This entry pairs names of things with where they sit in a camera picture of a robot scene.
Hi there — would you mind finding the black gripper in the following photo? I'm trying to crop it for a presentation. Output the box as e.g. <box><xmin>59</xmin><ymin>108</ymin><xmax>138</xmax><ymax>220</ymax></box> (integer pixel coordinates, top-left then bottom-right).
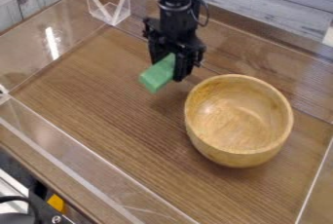
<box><xmin>143</xmin><ymin>18</ymin><xmax>207</xmax><ymax>82</ymax></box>

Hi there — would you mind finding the green rectangular block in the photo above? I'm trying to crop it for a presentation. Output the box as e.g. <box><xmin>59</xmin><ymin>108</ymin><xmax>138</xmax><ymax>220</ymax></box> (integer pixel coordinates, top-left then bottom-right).
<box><xmin>139</xmin><ymin>54</ymin><xmax>175</xmax><ymax>93</ymax></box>

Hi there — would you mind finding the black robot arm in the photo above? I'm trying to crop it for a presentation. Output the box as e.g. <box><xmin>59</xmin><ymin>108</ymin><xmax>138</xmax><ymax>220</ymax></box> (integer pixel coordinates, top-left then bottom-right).
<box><xmin>143</xmin><ymin>0</ymin><xmax>210</xmax><ymax>82</ymax></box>

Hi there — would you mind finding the brown wooden bowl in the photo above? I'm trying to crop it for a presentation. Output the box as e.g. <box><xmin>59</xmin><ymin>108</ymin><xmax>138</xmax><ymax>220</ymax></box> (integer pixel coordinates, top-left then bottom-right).
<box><xmin>183</xmin><ymin>74</ymin><xmax>294</xmax><ymax>168</ymax></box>

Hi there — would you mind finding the yellow and black device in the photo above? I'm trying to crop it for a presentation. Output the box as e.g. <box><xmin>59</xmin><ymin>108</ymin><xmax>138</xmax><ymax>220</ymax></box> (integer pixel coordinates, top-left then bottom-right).
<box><xmin>29</xmin><ymin>182</ymin><xmax>92</xmax><ymax>224</ymax></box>

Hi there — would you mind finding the clear acrylic corner bracket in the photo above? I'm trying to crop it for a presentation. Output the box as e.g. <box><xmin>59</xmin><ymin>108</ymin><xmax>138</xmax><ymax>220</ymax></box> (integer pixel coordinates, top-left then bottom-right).
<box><xmin>86</xmin><ymin>0</ymin><xmax>131</xmax><ymax>26</ymax></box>

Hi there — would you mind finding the clear acrylic tray wall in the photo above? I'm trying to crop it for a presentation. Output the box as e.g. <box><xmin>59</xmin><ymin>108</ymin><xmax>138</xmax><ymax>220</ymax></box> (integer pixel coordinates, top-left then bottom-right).
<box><xmin>0</xmin><ymin>86</ymin><xmax>199</xmax><ymax>224</ymax></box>

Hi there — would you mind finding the black cable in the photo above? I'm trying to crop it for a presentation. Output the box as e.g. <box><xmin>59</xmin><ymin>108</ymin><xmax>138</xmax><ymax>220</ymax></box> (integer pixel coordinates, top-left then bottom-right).
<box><xmin>0</xmin><ymin>196</ymin><xmax>40</xmax><ymax>224</ymax></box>

